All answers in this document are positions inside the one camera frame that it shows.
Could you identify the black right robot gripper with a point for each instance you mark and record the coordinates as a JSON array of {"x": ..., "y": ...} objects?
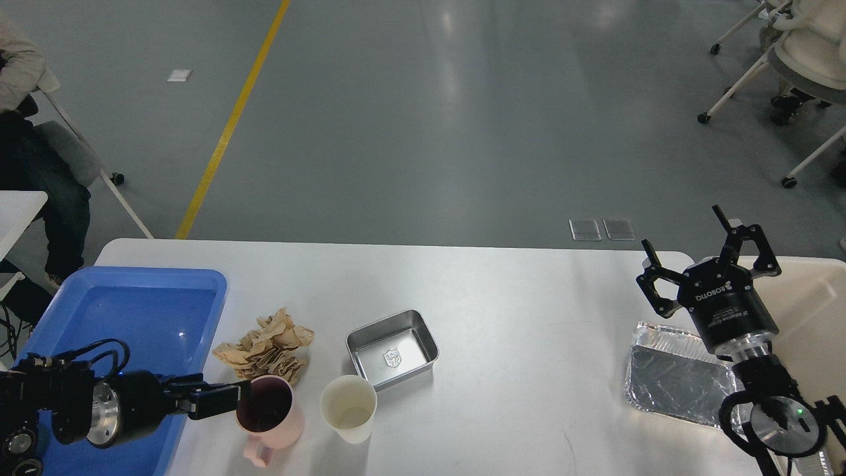
[{"x": 727, "y": 303}]

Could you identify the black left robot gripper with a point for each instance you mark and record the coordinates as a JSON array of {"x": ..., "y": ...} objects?
[{"x": 131, "y": 406}]

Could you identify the pink plastic mug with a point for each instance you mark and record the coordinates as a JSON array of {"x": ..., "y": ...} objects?
[{"x": 272, "y": 418}]

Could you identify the aluminium foil tray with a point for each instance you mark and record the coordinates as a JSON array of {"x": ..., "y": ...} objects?
[{"x": 671, "y": 373}]

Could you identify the small stainless steel tray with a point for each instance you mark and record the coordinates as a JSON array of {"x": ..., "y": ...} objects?
[{"x": 394, "y": 349}]

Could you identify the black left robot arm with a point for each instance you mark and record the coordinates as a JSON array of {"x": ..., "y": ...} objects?
[{"x": 63, "y": 386}]

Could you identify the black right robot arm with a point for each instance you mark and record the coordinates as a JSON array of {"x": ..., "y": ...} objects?
[{"x": 768, "y": 417}]

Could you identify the blue plastic tray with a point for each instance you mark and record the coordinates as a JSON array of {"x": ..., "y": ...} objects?
[{"x": 167, "y": 317}]

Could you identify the crumpled brown paper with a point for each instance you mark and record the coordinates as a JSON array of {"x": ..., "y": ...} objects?
[{"x": 277, "y": 347}]

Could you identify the right floor outlet plate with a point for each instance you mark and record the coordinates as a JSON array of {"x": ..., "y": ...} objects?
[{"x": 619, "y": 229}]

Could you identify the floor outlet plate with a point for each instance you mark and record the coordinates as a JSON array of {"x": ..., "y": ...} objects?
[
  {"x": 619, "y": 229},
  {"x": 585, "y": 230}
]

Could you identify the cream plastic bin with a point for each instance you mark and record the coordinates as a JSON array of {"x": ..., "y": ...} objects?
[{"x": 806, "y": 302}]

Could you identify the left floor outlet plate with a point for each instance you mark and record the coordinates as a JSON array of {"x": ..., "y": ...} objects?
[{"x": 585, "y": 230}]

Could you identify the cream paper cup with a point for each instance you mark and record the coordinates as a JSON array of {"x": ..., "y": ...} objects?
[{"x": 348, "y": 405}]

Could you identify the cream office chair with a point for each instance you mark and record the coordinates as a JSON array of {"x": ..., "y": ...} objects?
[{"x": 808, "y": 56}]

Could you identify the white side table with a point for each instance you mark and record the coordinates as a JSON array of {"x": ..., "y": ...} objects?
[{"x": 18, "y": 210}]

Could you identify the white folding chair left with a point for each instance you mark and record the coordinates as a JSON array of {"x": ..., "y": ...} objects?
[{"x": 70, "y": 144}]

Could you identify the seated person at left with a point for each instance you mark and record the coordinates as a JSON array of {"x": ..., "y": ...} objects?
[{"x": 30, "y": 163}]

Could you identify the white floor marker square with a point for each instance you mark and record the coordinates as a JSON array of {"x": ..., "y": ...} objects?
[{"x": 179, "y": 75}]

